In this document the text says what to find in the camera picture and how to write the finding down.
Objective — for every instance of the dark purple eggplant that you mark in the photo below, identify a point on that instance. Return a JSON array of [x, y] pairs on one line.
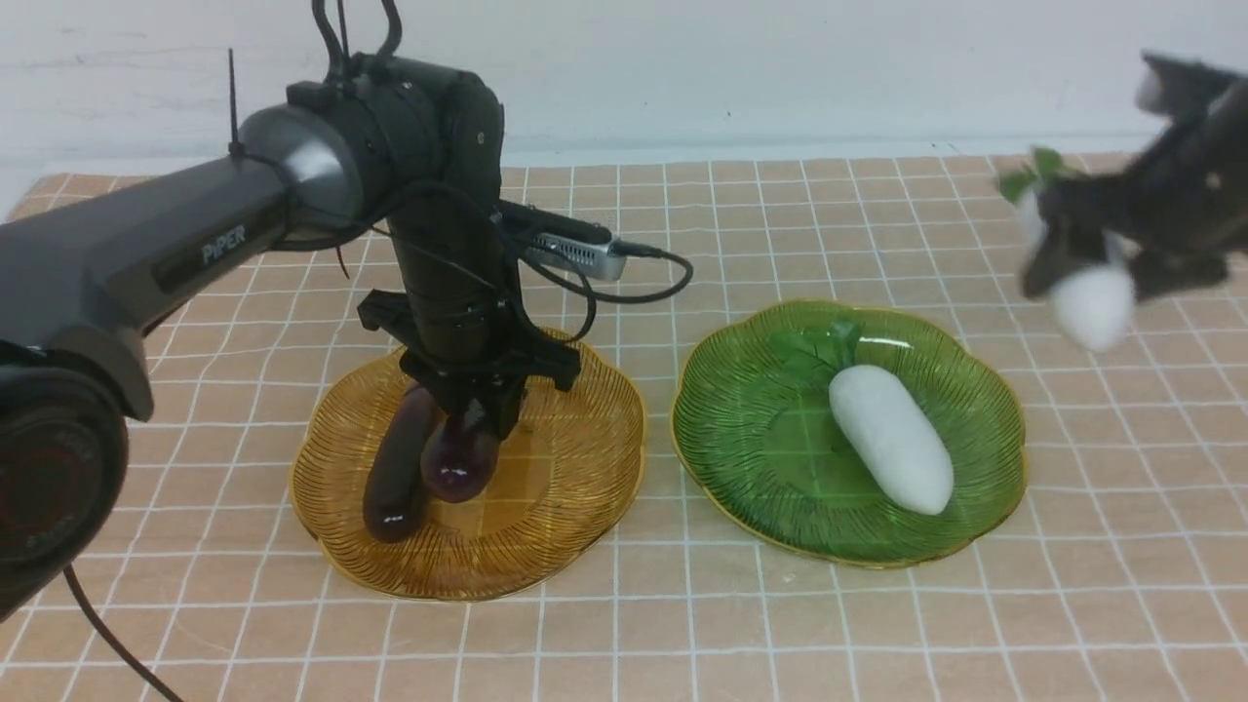
[[396, 501], [459, 458]]

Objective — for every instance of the orange grid tablecloth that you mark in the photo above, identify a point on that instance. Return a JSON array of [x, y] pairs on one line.
[[1121, 577]]

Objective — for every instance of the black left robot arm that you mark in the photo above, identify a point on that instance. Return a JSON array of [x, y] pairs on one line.
[[409, 143]]

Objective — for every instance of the amber ribbed glass plate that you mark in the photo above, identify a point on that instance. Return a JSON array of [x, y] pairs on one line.
[[564, 478]]

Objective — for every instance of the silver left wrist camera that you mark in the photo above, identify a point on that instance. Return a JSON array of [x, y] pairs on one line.
[[560, 241]]

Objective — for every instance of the green ribbed glass plate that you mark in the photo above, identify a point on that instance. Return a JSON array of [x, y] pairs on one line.
[[752, 424]]

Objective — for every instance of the white radish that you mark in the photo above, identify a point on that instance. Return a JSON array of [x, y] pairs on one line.
[[892, 435], [1082, 292]]

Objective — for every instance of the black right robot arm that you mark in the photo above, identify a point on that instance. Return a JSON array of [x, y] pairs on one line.
[[1182, 200]]

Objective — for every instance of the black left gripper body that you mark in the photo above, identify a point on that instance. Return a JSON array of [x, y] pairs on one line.
[[477, 358]]

